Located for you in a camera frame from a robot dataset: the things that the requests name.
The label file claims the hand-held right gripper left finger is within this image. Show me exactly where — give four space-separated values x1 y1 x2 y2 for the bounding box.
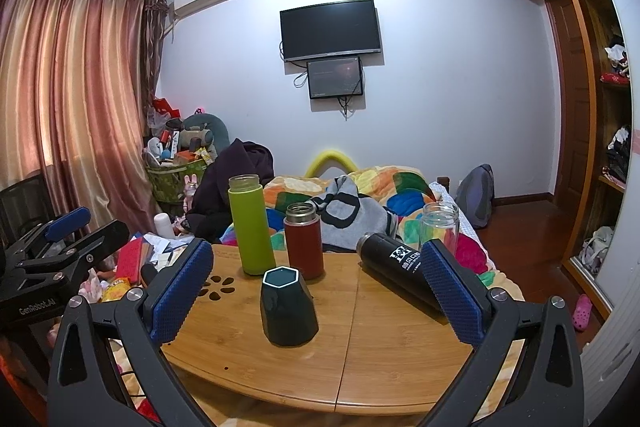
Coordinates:
47 238 216 427

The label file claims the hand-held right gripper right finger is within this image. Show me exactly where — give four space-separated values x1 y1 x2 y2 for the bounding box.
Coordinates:
415 239 584 427

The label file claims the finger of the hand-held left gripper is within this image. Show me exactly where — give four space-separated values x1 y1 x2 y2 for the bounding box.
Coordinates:
10 206 92 260
20 221 132 280

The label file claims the dark green hexagonal cup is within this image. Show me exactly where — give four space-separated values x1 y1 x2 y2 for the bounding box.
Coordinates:
259 265 320 348

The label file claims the red box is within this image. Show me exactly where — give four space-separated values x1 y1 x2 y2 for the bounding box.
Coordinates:
115 237 144 286

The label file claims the black mesh chair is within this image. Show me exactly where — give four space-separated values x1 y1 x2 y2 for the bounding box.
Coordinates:
0 169 57 253

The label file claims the yellow snack packet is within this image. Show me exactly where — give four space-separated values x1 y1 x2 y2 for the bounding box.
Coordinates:
102 277 134 303

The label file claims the clear glass jar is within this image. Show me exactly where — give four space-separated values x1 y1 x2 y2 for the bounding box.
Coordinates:
418 201 460 254

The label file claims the black bottle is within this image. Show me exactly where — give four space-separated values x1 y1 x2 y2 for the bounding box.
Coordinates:
355 232 444 314

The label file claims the green basket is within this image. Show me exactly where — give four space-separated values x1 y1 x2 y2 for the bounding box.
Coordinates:
146 158 212 204

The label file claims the pink bunny toy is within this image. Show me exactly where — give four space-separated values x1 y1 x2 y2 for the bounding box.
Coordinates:
182 175 199 213

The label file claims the green bottle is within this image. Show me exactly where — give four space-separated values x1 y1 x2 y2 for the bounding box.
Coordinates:
227 174 278 277

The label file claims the grey backpack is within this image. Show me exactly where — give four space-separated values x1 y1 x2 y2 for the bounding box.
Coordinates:
454 164 496 230

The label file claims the colourful patchwork blanket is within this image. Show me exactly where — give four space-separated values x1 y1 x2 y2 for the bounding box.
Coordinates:
220 166 526 304

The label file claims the pink clog shoe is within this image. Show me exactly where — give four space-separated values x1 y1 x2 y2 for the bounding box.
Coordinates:
572 293 592 332

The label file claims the pink curtain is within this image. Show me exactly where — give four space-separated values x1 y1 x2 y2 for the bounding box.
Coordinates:
0 0 163 248

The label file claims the red bottle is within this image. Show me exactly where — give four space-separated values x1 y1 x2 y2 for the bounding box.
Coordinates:
283 202 325 281

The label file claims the dark hooded jacket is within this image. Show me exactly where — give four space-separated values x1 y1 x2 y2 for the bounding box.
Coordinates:
185 138 275 244

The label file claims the grey and black cloth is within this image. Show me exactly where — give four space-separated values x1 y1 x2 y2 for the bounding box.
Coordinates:
305 174 399 254

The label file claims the red bag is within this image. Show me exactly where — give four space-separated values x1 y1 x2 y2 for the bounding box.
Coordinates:
152 97 181 118

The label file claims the grey plush toy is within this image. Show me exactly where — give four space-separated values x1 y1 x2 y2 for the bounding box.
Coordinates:
180 113 229 148

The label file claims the light grey bag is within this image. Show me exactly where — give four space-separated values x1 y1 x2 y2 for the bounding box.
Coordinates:
579 226 615 278

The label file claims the yellow foam tube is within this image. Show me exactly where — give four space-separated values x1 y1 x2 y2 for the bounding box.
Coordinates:
304 149 360 180

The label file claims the brown curtain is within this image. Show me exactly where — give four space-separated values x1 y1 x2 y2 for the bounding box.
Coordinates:
141 0 176 138

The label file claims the wooden wardrobe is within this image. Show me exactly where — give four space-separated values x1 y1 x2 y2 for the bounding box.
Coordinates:
469 0 640 325

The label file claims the small black monitor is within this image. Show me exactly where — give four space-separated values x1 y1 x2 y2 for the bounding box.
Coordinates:
306 56 365 100

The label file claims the black wall television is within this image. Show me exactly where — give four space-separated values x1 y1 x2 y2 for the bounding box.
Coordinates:
279 0 384 63

